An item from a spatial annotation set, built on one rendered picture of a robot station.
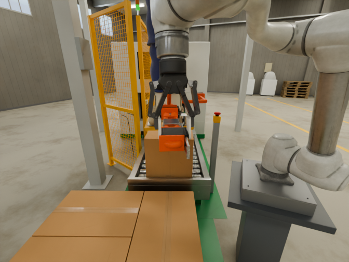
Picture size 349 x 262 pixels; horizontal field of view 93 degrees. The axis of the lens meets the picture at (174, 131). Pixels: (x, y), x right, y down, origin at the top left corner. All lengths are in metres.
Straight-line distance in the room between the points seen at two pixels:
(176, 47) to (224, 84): 12.06
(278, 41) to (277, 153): 0.60
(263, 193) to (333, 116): 0.50
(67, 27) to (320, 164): 2.22
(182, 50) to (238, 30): 12.19
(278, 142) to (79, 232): 1.28
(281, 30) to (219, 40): 11.91
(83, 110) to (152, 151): 1.07
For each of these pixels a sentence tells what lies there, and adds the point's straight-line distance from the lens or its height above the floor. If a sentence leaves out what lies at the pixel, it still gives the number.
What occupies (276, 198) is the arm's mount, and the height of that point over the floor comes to 0.81.
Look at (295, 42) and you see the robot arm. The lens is 0.83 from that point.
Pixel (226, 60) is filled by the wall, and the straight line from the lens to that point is 12.47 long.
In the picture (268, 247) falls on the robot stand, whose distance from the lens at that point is 1.49.
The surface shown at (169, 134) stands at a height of 1.28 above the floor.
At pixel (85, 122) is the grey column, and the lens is 2.20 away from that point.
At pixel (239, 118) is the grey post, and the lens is 4.42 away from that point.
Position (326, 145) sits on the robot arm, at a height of 1.15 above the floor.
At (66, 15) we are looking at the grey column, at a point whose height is 1.95.
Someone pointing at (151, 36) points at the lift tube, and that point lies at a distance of 1.04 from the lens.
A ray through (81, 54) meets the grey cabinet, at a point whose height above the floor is 1.61.
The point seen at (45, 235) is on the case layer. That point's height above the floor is 0.54.
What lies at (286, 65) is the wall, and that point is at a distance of 12.66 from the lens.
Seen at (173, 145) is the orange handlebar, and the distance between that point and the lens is 0.47.
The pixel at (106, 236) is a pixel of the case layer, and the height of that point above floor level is 0.54.
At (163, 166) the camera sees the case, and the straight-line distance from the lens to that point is 1.45.
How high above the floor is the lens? 1.46
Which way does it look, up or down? 20 degrees down
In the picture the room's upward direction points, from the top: straight up
